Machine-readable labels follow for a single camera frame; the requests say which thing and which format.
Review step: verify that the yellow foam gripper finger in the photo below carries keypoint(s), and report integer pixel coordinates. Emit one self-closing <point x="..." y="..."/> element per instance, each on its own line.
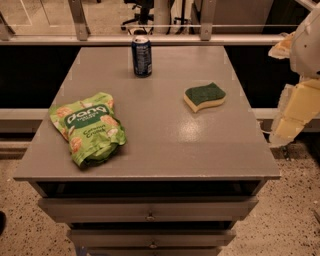
<point x="293" y="115"/>

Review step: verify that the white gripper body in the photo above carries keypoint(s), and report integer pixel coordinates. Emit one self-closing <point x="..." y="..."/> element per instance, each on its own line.
<point x="307" y="50"/>

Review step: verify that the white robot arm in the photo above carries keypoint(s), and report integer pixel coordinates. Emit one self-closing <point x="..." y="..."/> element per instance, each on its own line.
<point x="302" y="47"/>

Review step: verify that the green and yellow sponge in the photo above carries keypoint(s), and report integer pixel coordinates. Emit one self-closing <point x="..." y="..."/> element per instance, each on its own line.
<point x="206" y="96"/>

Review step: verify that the grey drawer cabinet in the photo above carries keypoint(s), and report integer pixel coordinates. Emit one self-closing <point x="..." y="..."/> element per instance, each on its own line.
<point x="170" y="150"/>

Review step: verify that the upper grey drawer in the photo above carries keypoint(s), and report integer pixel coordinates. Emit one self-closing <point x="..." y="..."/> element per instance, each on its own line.
<point x="94" y="210"/>

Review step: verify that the grey drawer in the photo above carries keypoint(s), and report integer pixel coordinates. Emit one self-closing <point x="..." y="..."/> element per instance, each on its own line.
<point x="151" y="238"/>
<point x="94" y="210"/>

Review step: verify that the dark blue soda can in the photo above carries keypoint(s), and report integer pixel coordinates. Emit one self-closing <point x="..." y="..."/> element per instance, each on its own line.
<point x="142" y="57"/>

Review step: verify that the black office chair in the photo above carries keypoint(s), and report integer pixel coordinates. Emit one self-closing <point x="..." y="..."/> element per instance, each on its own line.
<point x="139" y="24"/>

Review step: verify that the green snack bag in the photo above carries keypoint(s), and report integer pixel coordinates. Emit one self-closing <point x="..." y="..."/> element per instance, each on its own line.
<point x="90" y="128"/>

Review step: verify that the lower grey drawer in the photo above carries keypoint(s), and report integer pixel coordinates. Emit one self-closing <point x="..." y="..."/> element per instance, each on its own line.
<point x="151" y="238"/>

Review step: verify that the metal glass railing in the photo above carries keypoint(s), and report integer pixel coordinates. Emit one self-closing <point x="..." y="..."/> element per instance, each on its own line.
<point x="115" y="22"/>

